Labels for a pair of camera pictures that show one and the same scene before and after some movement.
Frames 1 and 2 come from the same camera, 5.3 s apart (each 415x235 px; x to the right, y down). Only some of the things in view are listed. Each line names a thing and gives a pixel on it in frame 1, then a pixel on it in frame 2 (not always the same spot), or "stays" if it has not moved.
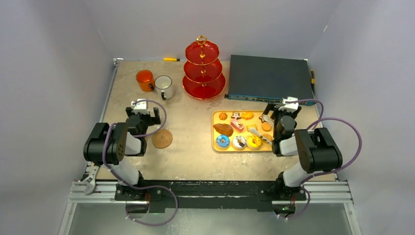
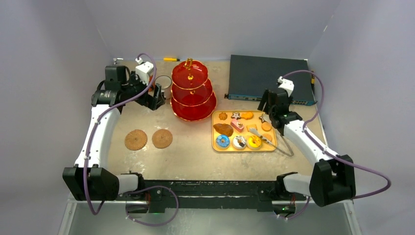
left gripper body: [145, 119] -> [136, 85]
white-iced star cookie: [236, 115] stays
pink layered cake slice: [237, 125] stays
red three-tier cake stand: [203, 80] -> [193, 98]
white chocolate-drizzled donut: [239, 142] stays
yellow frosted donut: [254, 142] stays
